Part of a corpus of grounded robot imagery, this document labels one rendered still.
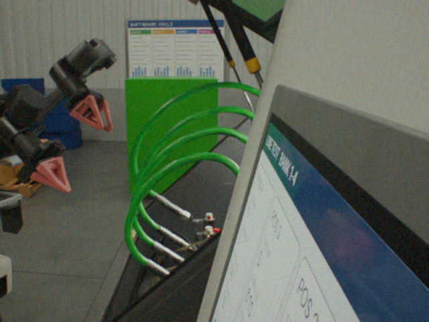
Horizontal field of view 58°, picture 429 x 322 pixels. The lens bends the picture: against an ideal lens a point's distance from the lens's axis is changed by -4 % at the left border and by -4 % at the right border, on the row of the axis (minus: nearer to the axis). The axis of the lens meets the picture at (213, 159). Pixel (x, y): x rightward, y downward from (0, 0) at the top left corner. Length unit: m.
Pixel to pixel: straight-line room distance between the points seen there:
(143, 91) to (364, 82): 4.00
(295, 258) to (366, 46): 0.11
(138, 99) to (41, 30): 4.43
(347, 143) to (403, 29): 0.05
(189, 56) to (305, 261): 7.17
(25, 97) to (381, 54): 0.74
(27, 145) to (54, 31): 7.36
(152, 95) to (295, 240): 3.97
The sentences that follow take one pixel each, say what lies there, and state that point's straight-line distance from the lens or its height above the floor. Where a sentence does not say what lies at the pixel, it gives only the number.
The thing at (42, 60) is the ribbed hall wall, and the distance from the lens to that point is 8.32.
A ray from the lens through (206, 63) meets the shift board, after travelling 7.30.
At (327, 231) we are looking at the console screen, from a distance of 0.18.
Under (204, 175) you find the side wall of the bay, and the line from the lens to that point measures 1.26.
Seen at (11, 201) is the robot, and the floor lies 1.03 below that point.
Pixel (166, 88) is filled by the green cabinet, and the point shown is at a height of 1.21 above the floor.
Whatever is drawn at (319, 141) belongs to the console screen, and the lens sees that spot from 0.23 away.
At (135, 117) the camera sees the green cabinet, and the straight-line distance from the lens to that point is 4.22.
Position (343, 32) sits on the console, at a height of 1.48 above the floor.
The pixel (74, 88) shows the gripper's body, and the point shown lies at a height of 1.41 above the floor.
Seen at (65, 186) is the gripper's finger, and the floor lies 1.22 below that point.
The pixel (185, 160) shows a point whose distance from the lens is 0.68.
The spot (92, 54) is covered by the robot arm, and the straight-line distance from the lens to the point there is 1.01.
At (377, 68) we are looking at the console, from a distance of 0.19.
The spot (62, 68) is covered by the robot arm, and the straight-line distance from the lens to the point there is 1.04.
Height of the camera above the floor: 1.46
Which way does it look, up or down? 14 degrees down
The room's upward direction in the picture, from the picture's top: straight up
